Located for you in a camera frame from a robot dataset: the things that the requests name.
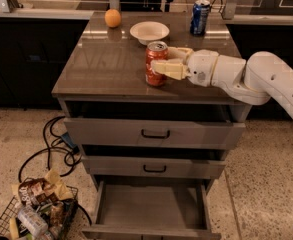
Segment grey drawer cabinet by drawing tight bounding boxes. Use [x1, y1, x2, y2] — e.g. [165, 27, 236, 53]
[51, 11, 262, 240]

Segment bottom open grey drawer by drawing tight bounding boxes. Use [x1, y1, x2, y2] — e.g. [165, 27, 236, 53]
[82, 178, 221, 240]

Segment white paper bowl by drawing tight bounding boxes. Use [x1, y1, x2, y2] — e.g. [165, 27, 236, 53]
[130, 21, 170, 45]

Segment brown snack bag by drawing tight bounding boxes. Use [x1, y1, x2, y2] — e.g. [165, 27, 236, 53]
[12, 169, 74, 207]

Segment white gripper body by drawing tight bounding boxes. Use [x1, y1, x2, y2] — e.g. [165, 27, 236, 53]
[187, 49, 219, 87]

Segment yellow banana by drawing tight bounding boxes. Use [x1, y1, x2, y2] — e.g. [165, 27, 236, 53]
[9, 217, 19, 240]

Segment red coke can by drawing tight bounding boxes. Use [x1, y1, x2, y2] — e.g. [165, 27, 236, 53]
[145, 41, 168, 87]

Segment top grey drawer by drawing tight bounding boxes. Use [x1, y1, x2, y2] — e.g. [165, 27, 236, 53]
[64, 118, 245, 150]

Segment black floor cables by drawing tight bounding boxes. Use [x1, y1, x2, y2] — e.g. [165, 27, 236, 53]
[17, 115, 84, 183]

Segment clear plastic bottle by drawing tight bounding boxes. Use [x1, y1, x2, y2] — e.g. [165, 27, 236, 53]
[17, 206, 48, 238]

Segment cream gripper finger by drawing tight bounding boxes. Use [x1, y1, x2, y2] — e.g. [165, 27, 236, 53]
[168, 47, 193, 64]
[151, 59, 190, 80]

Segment black wire basket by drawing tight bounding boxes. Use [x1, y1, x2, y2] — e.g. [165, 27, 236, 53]
[0, 186, 78, 240]

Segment blue pepsi can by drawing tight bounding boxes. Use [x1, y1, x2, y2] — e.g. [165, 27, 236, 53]
[190, 0, 210, 36]

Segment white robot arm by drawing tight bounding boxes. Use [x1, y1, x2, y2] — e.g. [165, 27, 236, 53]
[151, 47, 293, 120]

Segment orange fruit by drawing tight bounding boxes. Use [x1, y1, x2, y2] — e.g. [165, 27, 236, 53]
[104, 9, 121, 28]

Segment middle grey drawer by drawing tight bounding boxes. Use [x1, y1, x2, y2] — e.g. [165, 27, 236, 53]
[82, 156, 225, 179]

